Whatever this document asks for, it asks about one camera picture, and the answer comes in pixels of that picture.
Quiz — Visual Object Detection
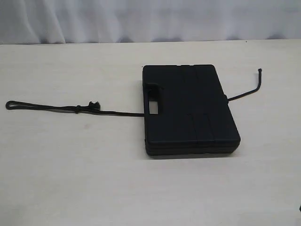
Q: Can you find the black braided rope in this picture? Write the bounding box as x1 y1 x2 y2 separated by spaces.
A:
5 68 263 118

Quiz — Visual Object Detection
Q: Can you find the black plastic carry case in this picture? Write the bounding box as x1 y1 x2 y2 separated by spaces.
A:
143 65 241 156

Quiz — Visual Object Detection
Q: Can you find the white backdrop curtain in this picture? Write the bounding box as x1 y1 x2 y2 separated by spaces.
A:
0 0 301 44

